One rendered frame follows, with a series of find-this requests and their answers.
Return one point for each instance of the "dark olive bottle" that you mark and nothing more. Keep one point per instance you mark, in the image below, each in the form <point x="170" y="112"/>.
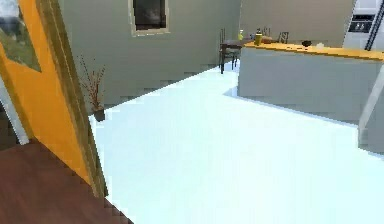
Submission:
<point x="258" y="38"/>

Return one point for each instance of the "white fridge with black panel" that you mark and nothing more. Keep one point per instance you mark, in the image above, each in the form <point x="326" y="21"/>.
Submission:
<point x="361" y="23"/>

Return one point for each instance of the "small black bowl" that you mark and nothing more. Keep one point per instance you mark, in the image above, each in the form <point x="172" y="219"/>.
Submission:
<point x="306" y="43"/>

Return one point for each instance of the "brown hamburger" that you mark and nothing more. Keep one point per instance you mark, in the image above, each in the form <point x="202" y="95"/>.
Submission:
<point x="266" y="40"/>

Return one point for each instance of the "cream framed window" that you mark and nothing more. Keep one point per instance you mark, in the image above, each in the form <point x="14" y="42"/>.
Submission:
<point x="149" y="15"/>

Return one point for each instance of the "dark wooden dining table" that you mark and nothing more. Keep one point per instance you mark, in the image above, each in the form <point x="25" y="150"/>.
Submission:
<point x="233" y="45"/>

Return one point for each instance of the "orange room door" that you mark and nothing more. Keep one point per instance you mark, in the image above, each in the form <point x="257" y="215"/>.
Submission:
<point x="43" y="96"/>

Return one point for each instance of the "bare twig house plant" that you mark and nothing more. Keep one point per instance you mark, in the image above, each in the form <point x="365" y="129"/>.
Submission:
<point x="95" y="96"/>

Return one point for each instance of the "grey counter with orange top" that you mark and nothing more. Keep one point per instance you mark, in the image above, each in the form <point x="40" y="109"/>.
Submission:
<point x="306" y="80"/>

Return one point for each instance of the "framed landscape picture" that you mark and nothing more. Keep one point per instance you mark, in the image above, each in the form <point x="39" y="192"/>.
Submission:
<point x="16" y="36"/>

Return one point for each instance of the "dark wooden chair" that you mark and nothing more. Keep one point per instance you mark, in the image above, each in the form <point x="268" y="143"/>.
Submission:
<point x="283" y="37"/>
<point x="230" y="53"/>

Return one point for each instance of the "yellow green bottle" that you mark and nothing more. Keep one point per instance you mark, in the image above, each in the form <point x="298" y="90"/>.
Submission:
<point x="240" y="35"/>

